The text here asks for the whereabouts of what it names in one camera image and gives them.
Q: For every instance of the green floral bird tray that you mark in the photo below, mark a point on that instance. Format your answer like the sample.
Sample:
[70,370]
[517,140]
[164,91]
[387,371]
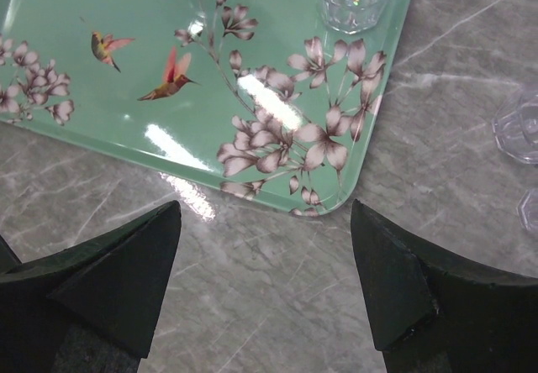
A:
[256,98]

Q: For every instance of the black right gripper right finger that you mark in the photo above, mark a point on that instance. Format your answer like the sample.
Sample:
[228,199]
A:
[432,310]

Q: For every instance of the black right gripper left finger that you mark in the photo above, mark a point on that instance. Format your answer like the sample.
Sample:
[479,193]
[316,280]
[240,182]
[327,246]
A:
[92,307]

